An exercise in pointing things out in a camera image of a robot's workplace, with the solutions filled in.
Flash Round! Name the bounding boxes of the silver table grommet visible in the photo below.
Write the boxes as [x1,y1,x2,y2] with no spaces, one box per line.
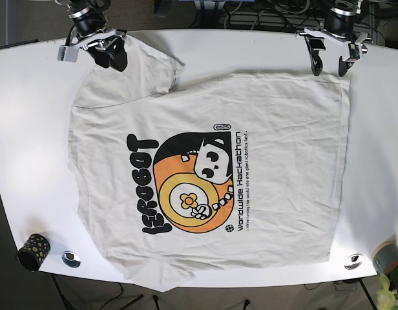
[344,253,362,271]
[61,251,81,268]

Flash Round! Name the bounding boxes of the white printed T-shirt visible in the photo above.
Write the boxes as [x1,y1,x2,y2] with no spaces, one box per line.
[68,37,350,292]

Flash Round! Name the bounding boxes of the tangled black cables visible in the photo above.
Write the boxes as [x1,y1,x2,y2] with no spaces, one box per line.
[218,0,386,43]

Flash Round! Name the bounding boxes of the black gold-spotted cup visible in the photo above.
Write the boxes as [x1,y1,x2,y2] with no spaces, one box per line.
[16,234,51,272]

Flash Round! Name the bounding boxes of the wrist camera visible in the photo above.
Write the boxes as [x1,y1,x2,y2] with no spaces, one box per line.
[57,45,79,63]
[347,43,362,63]

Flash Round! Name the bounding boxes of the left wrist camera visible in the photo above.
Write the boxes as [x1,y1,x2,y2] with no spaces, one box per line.
[347,43,362,63]

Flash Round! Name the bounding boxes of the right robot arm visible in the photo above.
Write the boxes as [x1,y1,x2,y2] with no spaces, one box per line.
[56,0,128,72]

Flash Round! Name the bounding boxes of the left silver table grommet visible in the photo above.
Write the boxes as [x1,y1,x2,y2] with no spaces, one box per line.
[61,251,81,268]

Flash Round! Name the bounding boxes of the green potted plant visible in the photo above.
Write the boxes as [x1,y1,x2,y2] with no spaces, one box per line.
[376,267,398,310]

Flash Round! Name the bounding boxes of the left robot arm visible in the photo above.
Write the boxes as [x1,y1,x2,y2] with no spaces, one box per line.
[296,1,368,77]

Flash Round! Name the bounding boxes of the right silver table grommet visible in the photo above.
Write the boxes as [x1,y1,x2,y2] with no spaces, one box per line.
[344,253,362,271]

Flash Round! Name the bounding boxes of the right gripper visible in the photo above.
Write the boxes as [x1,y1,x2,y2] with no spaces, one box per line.
[65,6,127,72]

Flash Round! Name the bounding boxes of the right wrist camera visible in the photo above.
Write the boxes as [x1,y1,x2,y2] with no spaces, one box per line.
[57,45,79,63]

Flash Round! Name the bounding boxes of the grey plant pot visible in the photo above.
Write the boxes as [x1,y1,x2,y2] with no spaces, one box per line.
[372,240,398,276]

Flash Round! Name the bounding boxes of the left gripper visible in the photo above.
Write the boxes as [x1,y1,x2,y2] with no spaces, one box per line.
[296,8,369,77]

